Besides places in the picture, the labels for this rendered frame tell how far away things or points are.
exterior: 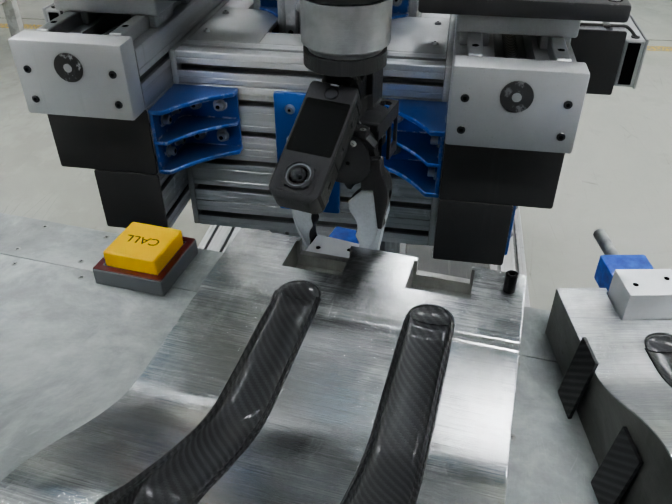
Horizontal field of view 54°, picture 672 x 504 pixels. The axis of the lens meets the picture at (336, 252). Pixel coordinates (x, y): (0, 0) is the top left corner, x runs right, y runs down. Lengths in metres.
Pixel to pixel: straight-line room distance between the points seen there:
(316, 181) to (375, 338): 0.13
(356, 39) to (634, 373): 0.34
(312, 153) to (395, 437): 0.23
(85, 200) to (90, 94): 1.71
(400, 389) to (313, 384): 0.06
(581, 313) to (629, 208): 1.93
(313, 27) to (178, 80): 0.40
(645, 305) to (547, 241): 1.65
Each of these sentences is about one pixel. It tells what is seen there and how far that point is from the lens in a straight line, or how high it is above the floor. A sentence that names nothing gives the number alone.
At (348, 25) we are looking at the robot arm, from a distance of 0.54.
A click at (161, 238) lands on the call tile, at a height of 0.84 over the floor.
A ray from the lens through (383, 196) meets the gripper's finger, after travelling 0.59.
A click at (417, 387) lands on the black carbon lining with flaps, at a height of 0.88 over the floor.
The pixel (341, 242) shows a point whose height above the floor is 0.85.
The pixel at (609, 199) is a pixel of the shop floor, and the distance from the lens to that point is 2.56.
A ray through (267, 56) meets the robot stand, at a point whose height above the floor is 0.95.
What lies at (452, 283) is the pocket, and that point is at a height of 0.87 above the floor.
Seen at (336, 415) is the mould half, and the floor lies 0.88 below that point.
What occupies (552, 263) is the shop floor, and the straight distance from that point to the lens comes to 2.16.
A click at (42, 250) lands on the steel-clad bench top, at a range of 0.81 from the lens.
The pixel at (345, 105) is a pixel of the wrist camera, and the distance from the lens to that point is 0.56.
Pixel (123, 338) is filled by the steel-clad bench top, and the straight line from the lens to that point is 0.66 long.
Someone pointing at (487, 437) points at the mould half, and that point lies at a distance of 0.45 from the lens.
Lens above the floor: 1.23
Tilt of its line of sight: 36 degrees down
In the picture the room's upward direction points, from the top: straight up
